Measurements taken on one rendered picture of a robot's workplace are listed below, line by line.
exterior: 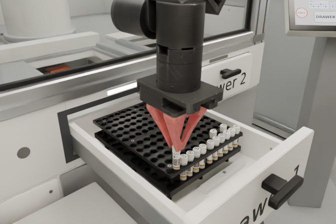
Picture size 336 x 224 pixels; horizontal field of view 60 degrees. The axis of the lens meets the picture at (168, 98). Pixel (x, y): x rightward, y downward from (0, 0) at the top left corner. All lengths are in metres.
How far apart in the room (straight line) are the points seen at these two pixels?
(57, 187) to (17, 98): 0.21
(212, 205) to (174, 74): 0.15
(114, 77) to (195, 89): 0.28
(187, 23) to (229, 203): 0.21
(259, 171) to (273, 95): 2.02
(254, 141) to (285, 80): 1.78
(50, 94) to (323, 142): 1.25
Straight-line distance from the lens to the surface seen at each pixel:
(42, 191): 0.63
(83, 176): 0.66
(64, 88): 0.55
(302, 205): 1.74
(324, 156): 1.57
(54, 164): 0.61
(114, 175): 0.48
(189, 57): 0.34
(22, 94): 0.53
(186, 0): 0.33
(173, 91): 0.35
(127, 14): 0.38
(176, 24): 0.33
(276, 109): 2.44
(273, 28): 2.31
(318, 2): 1.24
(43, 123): 0.56
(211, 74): 0.79
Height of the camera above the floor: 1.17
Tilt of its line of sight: 25 degrees down
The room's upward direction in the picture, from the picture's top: straight up
